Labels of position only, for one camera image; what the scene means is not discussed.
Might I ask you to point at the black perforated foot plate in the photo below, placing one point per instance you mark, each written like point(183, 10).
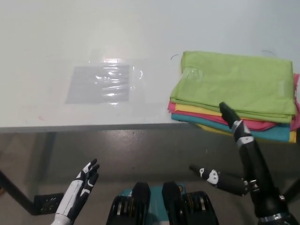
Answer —
point(48, 203)

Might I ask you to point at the black slanted metal bar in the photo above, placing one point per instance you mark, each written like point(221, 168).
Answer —
point(293, 191)
point(16, 189)

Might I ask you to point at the clear plastic sheet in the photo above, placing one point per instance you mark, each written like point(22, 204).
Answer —
point(136, 77)

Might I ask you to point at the thin black curved thread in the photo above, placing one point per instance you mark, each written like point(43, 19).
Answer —
point(268, 50)

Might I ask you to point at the teal microfibre cloth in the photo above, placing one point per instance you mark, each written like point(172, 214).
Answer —
point(269, 134)

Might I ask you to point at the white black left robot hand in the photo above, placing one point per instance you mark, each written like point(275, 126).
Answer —
point(75, 189)

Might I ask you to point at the green microfibre cloth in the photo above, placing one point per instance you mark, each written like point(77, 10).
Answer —
point(234, 82)

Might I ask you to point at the small-showing yellow microfibre cloth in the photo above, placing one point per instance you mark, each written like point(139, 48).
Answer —
point(197, 110)

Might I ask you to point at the black teal robot torso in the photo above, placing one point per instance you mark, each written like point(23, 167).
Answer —
point(171, 206)

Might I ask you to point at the whitish clear tape piece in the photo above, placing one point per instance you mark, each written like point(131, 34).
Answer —
point(193, 73)

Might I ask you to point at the grey metal table leg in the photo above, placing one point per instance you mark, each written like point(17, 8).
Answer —
point(48, 152)

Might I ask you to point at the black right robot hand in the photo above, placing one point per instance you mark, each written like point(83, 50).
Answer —
point(260, 178)

